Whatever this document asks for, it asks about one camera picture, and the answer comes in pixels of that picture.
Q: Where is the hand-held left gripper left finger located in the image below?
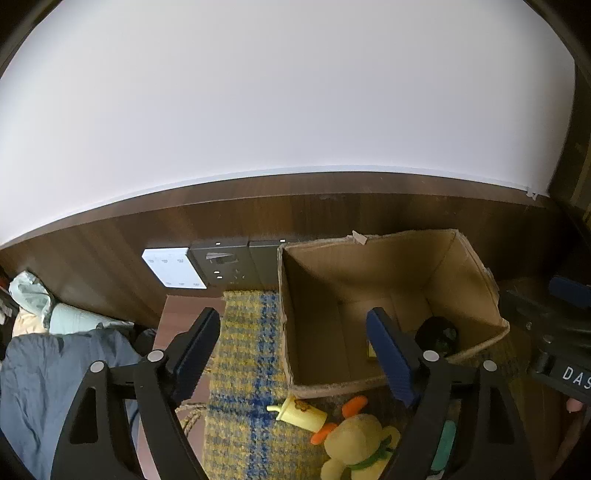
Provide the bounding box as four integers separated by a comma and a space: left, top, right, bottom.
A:
50, 307, 221, 480

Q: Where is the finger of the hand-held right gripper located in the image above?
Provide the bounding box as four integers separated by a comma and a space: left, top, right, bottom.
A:
500, 288, 591, 334
549, 275, 591, 308

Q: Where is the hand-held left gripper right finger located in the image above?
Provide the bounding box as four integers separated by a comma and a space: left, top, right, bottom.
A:
366, 307, 539, 480

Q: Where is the brown cardboard box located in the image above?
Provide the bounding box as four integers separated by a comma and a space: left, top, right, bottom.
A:
276, 228, 511, 400

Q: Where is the yellow toy bottle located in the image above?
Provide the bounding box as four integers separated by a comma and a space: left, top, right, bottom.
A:
266, 394, 329, 433

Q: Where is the pink item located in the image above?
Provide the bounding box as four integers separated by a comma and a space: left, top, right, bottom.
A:
558, 399, 584, 459

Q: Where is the black round object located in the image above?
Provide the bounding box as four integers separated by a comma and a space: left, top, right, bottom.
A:
414, 316, 461, 354

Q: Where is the yellow and blue woven mat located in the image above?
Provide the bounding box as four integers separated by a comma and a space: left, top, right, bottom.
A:
202, 289, 532, 480

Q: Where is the yellow plush duck toy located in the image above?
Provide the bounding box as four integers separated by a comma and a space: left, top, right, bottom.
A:
310, 395, 402, 480

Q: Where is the dark grey socket panel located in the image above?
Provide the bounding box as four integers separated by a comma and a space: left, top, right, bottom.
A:
189, 239, 260, 287

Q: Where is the teal toy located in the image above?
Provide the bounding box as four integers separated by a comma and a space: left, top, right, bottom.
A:
431, 419, 458, 472

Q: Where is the blue cloth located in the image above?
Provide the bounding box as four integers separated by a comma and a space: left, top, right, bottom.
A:
0, 328, 145, 480

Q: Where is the cream cloth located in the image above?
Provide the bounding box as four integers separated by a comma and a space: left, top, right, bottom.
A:
11, 308, 50, 338

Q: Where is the light green pillow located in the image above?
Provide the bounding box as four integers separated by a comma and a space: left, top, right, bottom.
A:
8, 271, 136, 336

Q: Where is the white switch panel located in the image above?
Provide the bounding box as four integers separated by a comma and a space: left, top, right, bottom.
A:
141, 247, 209, 289

